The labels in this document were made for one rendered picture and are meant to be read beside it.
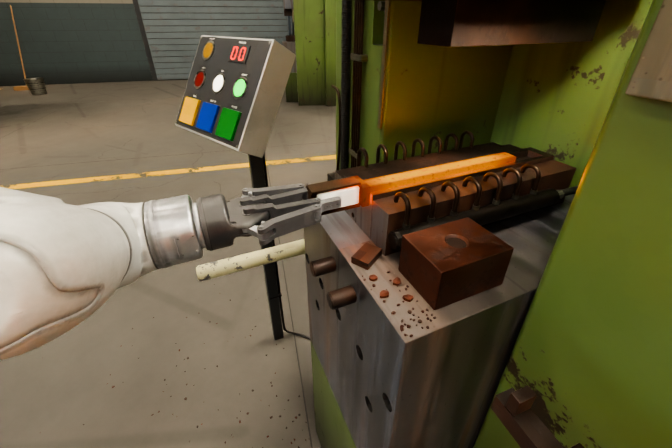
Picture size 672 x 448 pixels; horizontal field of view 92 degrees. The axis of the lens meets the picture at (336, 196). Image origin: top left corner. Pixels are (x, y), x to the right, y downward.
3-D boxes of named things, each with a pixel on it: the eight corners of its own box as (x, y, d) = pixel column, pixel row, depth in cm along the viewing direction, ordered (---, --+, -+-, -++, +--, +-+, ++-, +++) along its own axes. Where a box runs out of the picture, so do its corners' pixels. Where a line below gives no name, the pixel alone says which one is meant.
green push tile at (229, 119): (230, 140, 81) (239, 111, 80) (214, 134, 85) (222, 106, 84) (236, 142, 82) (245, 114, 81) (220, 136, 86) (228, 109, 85)
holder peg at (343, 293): (333, 314, 49) (332, 301, 47) (326, 301, 51) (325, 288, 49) (356, 305, 50) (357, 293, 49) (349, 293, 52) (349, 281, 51)
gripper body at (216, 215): (203, 231, 50) (263, 218, 53) (207, 265, 43) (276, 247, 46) (192, 187, 46) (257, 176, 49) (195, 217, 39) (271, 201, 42)
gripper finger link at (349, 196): (316, 193, 49) (318, 195, 49) (357, 185, 52) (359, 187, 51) (316, 210, 51) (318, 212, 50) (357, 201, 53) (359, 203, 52)
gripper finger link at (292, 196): (244, 225, 48) (242, 221, 49) (314, 207, 52) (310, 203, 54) (241, 202, 46) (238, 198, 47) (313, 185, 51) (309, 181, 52)
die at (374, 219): (384, 256, 51) (389, 209, 47) (334, 199, 67) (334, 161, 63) (563, 202, 66) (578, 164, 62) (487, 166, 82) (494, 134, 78)
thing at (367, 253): (367, 270, 48) (368, 264, 48) (350, 262, 50) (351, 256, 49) (382, 254, 52) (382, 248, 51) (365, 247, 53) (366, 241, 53)
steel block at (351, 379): (380, 505, 59) (405, 343, 38) (309, 338, 89) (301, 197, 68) (581, 383, 79) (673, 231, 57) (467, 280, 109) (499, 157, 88)
